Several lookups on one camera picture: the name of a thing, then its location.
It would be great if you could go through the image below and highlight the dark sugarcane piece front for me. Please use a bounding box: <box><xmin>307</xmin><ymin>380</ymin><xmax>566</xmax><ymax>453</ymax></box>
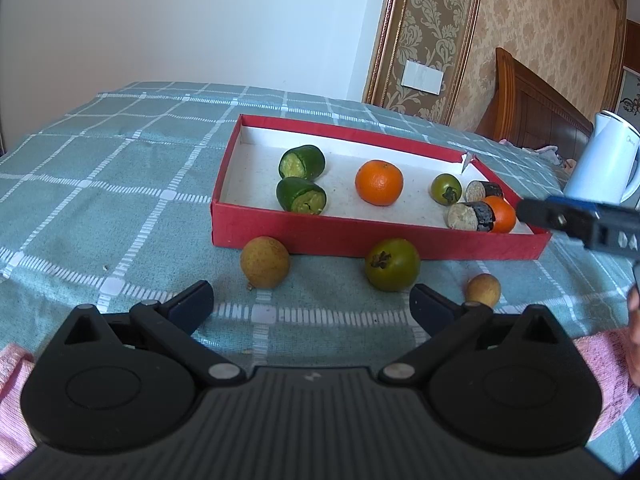
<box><xmin>446</xmin><ymin>202</ymin><xmax>496</xmax><ymax>232</ymax></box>

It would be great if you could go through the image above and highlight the person's hand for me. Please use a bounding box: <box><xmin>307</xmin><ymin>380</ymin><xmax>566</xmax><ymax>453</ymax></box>
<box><xmin>626</xmin><ymin>286</ymin><xmax>640</xmax><ymax>387</ymax></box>

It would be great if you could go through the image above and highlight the small orange tangerine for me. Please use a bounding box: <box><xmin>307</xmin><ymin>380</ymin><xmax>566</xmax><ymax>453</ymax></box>
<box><xmin>483</xmin><ymin>196</ymin><xmax>516</xmax><ymax>234</ymax></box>

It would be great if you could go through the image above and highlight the dark sugarcane piece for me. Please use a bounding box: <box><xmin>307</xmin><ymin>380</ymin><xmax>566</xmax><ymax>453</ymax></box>
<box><xmin>464</xmin><ymin>180</ymin><xmax>504</xmax><ymax>202</ymax></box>
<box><xmin>446</xmin><ymin>202</ymin><xmax>496</xmax><ymax>232</ymax></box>

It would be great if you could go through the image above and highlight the floral pillow clothes heap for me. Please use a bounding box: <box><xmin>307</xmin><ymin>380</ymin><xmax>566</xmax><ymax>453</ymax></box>
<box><xmin>499</xmin><ymin>139</ymin><xmax>577</xmax><ymax>174</ymax></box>

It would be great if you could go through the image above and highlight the white electric kettle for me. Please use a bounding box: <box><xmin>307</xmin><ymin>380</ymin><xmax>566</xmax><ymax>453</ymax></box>
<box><xmin>563</xmin><ymin>110</ymin><xmax>640</xmax><ymax>205</ymax></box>

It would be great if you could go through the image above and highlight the large orange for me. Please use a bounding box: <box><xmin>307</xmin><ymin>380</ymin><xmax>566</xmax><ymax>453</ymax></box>
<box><xmin>355</xmin><ymin>159</ymin><xmax>404</xmax><ymax>207</ymax></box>

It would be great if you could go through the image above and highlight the white wall switch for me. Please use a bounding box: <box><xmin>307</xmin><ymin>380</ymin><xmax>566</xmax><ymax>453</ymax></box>
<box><xmin>400</xmin><ymin>60</ymin><xmax>444</xmax><ymax>96</ymax></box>

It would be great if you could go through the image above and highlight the red shallow cardboard box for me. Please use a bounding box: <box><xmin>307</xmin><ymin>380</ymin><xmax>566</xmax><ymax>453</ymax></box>
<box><xmin>210</xmin><ymin>115</ymin><xmax>551</xmax><ymax>260</ymax></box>

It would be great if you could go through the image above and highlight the green cucumber piece round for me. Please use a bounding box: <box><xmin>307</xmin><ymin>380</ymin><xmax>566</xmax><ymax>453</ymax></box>
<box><xmin>278</xmin><ymin>144</ymin><xmax>326</xmax><ymax>181</ymax></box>

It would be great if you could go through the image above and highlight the golden decorative wall frame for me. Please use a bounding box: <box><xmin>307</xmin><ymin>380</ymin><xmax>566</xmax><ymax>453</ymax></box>
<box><xmin>362</xmin><ymin>0</ymin><xmax>480</xmax><ymax>125</ymax></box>

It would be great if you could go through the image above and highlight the green cucumber piece tapered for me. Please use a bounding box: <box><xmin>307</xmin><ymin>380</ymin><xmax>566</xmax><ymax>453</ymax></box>
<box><xmin>276</xmin><ymin>177</ymin><xmax>326</xmax><ymax>216</ymax></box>

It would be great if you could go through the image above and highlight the small brown longan fruit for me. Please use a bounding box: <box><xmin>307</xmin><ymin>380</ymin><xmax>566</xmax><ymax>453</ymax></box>
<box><xmin>464</xmin><ymin>273</ymin><xmax>501</xmax><ymax>308</ymax></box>

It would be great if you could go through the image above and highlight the wooden bed headboard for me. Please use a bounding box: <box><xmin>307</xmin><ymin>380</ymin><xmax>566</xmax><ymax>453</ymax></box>
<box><xmin>476</xmin><ymin>48</ymin><xmax>593</xmax><ymax>159</ymax></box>

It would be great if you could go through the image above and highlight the pink towel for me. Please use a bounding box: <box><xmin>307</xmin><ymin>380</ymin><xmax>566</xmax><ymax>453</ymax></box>
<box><xmin>574</xmin><ymin>328</ymin><xmax>638</xmax><ymax>441</ymax></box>

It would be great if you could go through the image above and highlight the small green persimmon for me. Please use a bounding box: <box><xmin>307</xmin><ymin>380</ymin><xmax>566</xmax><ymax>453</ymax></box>
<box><xmin>430</xmin><ymin>174</ymin><xmax>462</xmax><ymax>206</ymax></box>

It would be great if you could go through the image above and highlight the large brown longan fruit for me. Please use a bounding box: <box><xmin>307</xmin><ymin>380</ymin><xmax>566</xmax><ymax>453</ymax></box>
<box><xmin>240</xmin><ymin>236</ymin><xmax>290</xmax><ymax>289</ymax></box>

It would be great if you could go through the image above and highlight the large green persimmon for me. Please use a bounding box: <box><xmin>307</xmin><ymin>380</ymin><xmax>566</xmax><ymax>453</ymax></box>
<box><xmin>364</xmin><ymin>238</ymin><xmax>421</xmax><ymax>292</ymax></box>

